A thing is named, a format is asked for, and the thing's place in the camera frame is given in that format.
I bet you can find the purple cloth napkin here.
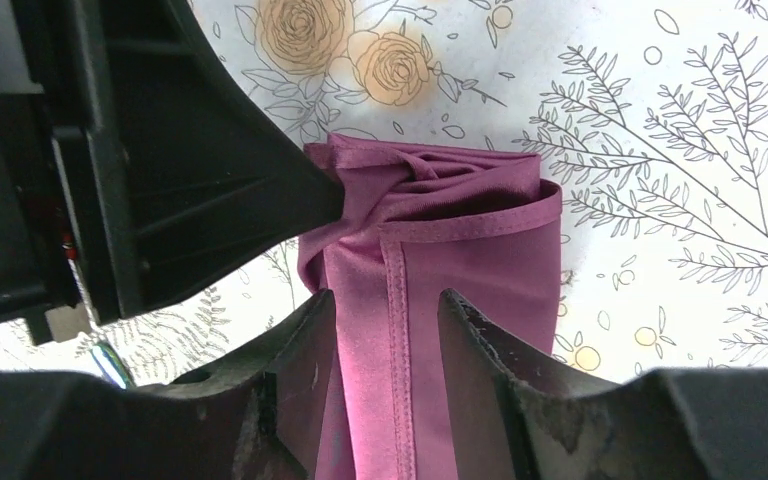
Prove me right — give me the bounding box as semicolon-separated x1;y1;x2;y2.
298;133;562;479

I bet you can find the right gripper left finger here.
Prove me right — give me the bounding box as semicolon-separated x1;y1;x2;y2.
0;290;336;479

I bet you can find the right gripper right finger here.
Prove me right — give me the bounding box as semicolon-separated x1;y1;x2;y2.
438;290;768;480

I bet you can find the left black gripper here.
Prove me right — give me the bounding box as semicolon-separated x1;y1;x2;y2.
0;1;343;345

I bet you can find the iridescent fork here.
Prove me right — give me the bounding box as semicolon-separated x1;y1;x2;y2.
90;341;136;389

